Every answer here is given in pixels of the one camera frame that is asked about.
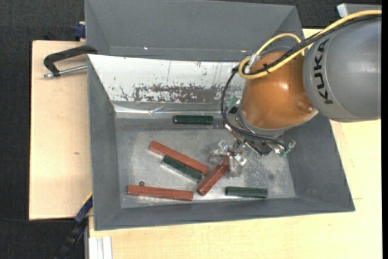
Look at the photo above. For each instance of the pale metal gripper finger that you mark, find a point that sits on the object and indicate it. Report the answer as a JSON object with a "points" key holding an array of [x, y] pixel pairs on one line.
{"points": [[220, 151], [238, 164]]}

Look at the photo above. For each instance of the dark green flat block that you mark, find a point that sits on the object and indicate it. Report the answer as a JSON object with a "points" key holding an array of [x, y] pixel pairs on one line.
{"points": [[246, 192], [193, 119], [182, 168]]}

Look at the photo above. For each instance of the red-brown flat block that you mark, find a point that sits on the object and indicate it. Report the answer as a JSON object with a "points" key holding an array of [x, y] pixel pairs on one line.
{"points": [[159, 192], [210, 179], [179, 157]]}

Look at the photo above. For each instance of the grey metal bin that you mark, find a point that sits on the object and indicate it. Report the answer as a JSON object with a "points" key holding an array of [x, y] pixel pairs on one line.
{"points": [[188, 24]]}

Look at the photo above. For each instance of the pale brown flat board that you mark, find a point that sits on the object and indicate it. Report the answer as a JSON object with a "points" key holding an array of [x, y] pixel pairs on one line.
{"points": [[57, 130]]}

